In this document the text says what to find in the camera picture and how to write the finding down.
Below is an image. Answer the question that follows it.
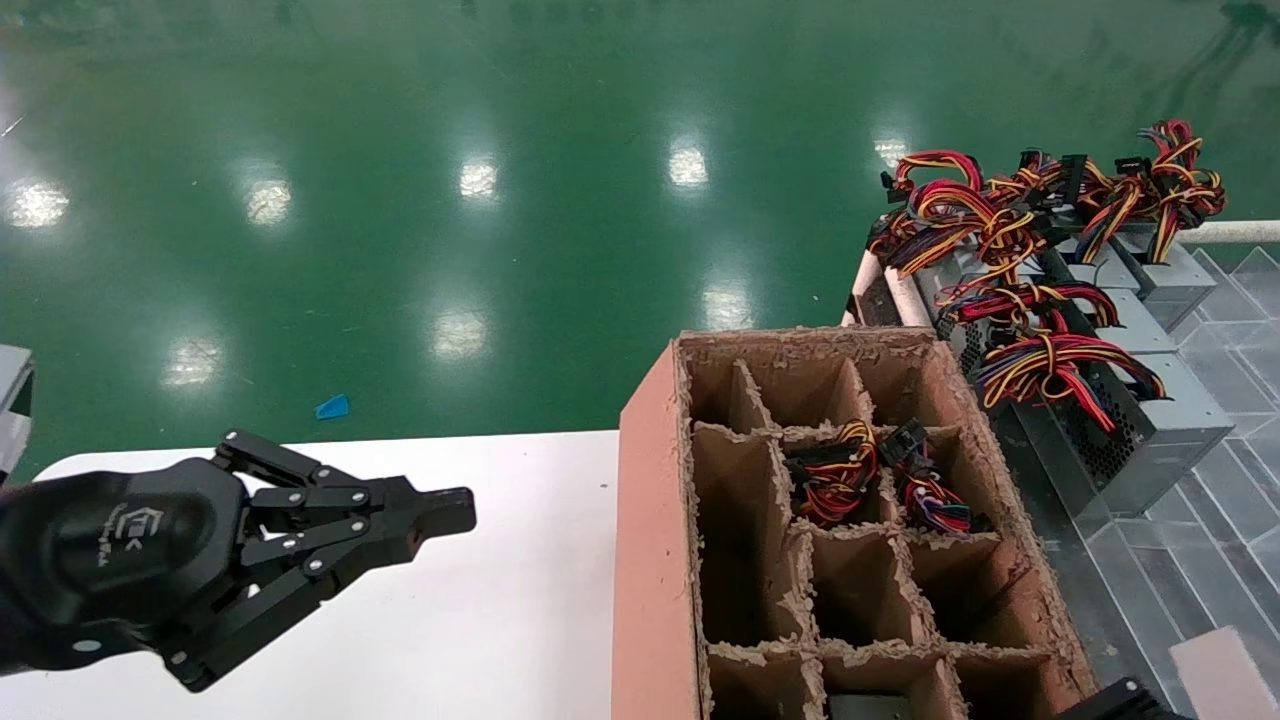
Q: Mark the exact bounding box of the white rack leg pipe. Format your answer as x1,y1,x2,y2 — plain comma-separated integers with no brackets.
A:
846,250,887,327

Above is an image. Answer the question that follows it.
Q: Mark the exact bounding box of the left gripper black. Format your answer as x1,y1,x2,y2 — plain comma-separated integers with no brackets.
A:
0,430,477,694

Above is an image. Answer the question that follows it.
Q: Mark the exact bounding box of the clear acrylic divider tray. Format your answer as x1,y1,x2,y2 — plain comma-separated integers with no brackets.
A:
1000,245,1280,720

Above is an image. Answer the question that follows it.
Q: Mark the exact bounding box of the power supply in right cell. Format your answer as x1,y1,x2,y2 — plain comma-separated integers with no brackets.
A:
880,418,979,536

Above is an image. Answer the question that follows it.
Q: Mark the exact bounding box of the power supply in cell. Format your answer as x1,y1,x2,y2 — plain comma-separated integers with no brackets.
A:
784,420,883,529
880,418,979,536

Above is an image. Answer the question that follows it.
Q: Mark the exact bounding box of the brown cardboard divider box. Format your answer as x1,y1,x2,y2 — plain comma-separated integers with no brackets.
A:
612,325,1101,720

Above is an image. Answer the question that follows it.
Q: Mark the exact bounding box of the power supply in left cell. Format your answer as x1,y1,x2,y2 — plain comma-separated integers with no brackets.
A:
784,420,883,529

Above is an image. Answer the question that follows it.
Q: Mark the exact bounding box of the pinkish flat board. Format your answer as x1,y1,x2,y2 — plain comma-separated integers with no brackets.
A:
1168,625,1280,720

